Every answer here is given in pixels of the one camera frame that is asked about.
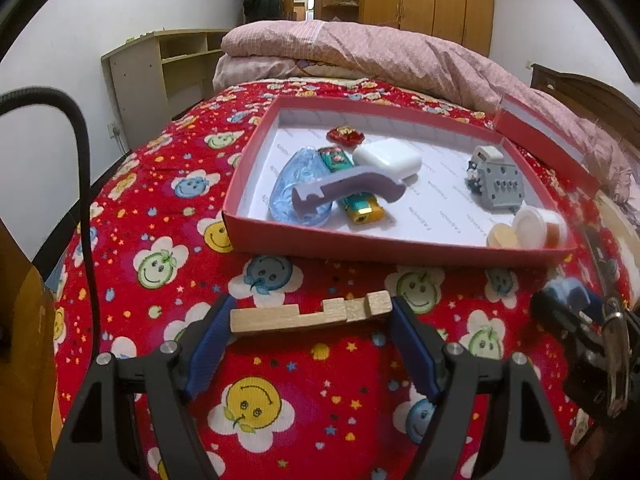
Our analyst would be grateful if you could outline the grey combination lock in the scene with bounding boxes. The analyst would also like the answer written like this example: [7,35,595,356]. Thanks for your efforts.
[475,159,523,213]

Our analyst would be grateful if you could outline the red cardboard box lid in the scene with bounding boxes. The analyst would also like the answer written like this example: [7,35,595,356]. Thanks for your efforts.
[492,92,601,196]

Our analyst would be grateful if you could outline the beige wooden bookshelf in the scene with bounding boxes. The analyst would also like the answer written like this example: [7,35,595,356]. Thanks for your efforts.
[101,29,233,151]

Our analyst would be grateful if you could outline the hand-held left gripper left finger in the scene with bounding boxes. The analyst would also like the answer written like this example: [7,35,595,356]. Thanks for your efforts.
[47,292,238,480]

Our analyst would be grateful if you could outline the tan round lid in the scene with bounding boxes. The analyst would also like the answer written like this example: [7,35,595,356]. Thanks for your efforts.
[487,223,521,249]

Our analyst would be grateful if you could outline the black cable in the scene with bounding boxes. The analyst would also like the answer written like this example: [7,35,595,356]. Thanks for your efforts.
[0,86,101,356]

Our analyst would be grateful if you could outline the wooden puzzle piece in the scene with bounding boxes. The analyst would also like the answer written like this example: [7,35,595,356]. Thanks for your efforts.
[230,290,394,335]

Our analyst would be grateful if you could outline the dark wooden headboard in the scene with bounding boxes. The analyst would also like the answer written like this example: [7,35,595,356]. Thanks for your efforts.
[530,63,640,158]

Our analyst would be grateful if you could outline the red cardboard box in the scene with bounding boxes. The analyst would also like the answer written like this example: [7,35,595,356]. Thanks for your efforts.
[221,94,578,267]

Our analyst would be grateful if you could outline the small white round jar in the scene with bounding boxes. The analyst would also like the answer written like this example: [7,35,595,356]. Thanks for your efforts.
[512,206,568,250]

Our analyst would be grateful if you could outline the blue correction tape dispenser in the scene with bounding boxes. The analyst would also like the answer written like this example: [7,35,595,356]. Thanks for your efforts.
[270,146,336,226]

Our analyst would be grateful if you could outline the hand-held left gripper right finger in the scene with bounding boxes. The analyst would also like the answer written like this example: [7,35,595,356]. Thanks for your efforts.
[390,295,573,480]

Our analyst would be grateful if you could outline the white earbuds case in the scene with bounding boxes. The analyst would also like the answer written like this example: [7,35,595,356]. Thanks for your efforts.
[352,139,423,181]

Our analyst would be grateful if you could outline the lavender plastic hook piece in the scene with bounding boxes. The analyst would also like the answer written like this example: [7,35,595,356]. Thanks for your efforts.
[291,166,406,213]

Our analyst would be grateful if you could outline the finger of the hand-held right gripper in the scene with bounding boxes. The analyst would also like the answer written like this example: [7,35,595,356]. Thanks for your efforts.
[530,290,581,341]

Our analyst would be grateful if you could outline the teal lighter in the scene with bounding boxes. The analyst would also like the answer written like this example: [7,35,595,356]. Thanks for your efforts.
[317,145,386,225]

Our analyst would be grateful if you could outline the brown wooden board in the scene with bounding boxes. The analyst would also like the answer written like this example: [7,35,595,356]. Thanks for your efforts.
[0,220,63,480]

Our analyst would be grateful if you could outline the pink quilt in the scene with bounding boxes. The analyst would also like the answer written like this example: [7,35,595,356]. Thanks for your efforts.
[212,20,633,201]

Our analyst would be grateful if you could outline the blue curved plastic piece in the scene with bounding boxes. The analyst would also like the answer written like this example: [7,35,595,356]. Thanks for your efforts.
[545,277,603,318]

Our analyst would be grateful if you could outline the red smiley flower blanket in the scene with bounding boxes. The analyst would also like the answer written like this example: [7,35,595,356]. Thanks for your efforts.
[50,77,640,480]

